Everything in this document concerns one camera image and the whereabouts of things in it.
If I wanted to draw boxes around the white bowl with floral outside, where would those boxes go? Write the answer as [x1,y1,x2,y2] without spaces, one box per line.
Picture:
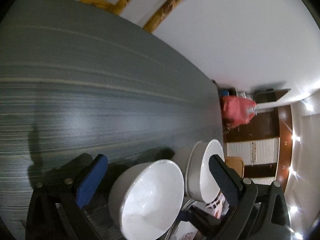
[185,139,225,203]

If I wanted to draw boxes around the large white bowl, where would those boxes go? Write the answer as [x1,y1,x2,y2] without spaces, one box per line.
[108,159,184,239]

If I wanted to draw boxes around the dark wooden cabinet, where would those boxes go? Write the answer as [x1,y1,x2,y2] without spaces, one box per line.
[223,105,293,189]

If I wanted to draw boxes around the red plastic bag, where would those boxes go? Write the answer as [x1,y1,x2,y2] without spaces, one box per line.
[220,95,257,129]

